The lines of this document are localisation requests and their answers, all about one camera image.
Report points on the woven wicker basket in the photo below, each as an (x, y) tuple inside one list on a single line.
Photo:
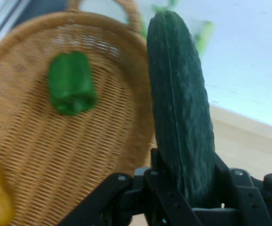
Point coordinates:
[(55, 150)]

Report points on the dark green cucumber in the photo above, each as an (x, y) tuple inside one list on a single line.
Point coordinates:
[(180, 106)]

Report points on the green bell pepper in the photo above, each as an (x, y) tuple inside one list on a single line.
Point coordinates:
[(71, 82)]

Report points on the light green leafy vegetable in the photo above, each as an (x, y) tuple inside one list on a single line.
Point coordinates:
[(204, 35)]

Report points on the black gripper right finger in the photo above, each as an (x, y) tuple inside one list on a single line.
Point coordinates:
[(251, 200)]

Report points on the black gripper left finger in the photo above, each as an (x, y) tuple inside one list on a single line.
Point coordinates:
[(164, 195)]

